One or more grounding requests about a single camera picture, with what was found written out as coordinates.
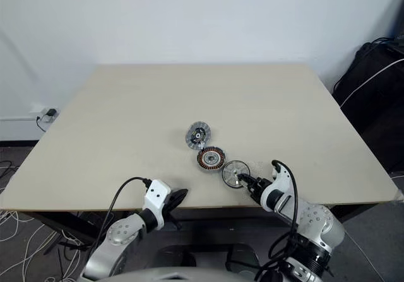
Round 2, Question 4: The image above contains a white cable over bag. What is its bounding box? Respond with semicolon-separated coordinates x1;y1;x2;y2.
342;57;404;107

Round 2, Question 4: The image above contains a black table frame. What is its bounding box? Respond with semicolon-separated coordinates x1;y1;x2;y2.
17;199;397;244

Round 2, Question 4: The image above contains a silver motor end bell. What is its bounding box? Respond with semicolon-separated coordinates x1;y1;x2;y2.
221;160;251;189

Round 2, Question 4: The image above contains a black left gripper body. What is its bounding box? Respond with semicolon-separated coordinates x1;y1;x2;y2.
160;190;180;223

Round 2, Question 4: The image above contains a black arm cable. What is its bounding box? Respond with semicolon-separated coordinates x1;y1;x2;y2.
102;177;150;244
254;159;304;282

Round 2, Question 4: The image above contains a black adapter cable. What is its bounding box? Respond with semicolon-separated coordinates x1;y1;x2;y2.
35;114;49;132

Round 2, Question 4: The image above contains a white floor cable bundle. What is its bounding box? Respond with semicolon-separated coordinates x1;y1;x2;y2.
0;158;81;280

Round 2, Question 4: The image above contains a grey robot torso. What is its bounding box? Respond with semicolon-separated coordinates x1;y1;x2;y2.
94;261;285;282

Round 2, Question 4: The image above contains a white wall power strip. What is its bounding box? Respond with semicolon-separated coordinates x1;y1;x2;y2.
29;105;61;120

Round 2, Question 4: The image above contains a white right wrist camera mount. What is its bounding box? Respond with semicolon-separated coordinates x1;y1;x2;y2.
259;164;299;213

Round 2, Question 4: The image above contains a dark rounded shape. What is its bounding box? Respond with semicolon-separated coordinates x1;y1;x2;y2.
225;243;260;267

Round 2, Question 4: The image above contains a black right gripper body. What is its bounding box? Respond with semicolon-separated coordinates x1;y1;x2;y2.
247;177;272;201

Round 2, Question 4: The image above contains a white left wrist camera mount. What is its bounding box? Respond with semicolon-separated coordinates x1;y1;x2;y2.
143;179;172;230

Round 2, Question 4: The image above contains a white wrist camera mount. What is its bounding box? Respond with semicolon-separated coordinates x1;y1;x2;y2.
143;179;172;230
259;164;299;213

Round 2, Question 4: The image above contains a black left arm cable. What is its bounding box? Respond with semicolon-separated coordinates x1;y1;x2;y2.
102;177;150;244

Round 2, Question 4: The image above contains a grey hinged motor lid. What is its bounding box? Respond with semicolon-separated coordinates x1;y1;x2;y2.
184;120;213;151

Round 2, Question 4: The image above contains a black fabric bag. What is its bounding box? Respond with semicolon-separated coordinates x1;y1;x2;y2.
332;37;404;173

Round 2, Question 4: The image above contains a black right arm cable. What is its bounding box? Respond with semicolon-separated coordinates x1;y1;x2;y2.
254;159;304;282

